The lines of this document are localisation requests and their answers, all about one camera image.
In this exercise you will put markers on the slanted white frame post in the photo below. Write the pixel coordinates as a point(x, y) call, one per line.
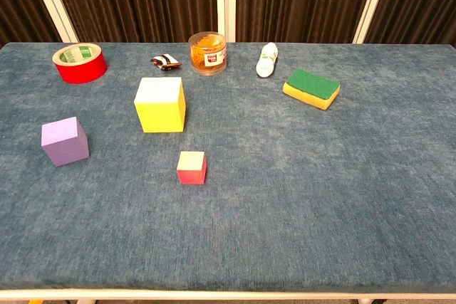
point(370, 1)
point(53, 1)

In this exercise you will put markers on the red tape roll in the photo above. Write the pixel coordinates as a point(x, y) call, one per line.
point(83, 69)

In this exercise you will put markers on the purple foam cube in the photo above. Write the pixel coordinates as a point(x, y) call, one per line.
point(64, 144)

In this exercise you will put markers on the white table frame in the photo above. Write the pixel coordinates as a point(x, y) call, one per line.
point(228, 295)

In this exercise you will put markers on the blue table cloth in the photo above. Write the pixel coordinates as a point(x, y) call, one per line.
point(285, 193)

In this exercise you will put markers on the green and yellow sponge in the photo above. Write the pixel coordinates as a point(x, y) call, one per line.
point(313, 87)

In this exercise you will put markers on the small red foam cube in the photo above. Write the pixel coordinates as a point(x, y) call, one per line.
point(191, 174)

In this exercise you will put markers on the clear jar of rubber bands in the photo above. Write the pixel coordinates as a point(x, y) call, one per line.
point(207, 56)

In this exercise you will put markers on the small white plastic bottle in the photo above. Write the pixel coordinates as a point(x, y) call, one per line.
point(266, 62)

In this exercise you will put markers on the yellow item below table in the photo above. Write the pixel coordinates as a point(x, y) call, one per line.
point(35, 301)

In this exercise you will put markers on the large yellow foam cube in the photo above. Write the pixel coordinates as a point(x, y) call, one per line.
point(158, 115)

